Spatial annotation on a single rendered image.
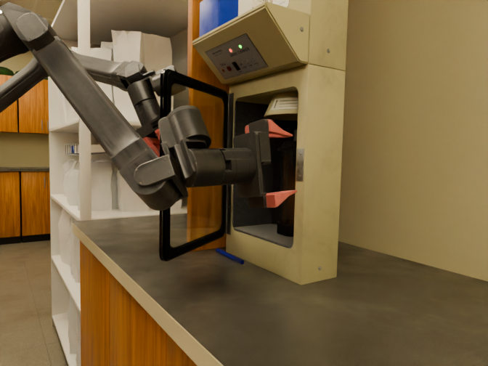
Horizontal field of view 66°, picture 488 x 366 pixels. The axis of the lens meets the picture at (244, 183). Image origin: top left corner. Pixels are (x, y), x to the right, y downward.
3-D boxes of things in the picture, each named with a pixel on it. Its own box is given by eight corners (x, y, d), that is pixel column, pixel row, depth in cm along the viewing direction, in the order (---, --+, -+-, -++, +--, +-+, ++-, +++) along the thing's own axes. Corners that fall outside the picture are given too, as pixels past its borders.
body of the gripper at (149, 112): (149, 143, 94) (138, 116, 95) (181, 123, 90) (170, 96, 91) (132, 141, 88) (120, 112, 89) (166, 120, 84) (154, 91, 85)
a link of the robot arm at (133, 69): (141, 94, 100) (124, 66, 94) (181, 75, 99) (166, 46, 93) (146, 119, 92) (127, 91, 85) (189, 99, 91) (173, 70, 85)
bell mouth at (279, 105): (301, 122, 109) (301, 102, 108) (349, 118, 94) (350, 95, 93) (250, 117, 99) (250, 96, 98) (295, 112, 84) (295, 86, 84)
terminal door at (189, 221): (225, 235, 107) (228, 91, 104) (162, 263, 78) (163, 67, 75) (222, 235, 107) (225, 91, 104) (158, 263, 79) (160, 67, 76)
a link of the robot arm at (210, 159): (179, 195, 56) (193, 173, 52) (168, 157, 59) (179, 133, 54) (220, 192, 60) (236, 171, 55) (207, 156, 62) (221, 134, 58)
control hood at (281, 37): (228, 85, 105) (229, 48, 104) (309, 63, 78) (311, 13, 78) (190, 80, 99) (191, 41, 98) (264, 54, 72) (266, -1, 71)
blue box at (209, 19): (232, 45, 102) (232, 11, 101) (253, 36, 93) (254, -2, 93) (198, 38, 96) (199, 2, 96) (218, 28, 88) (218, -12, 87)
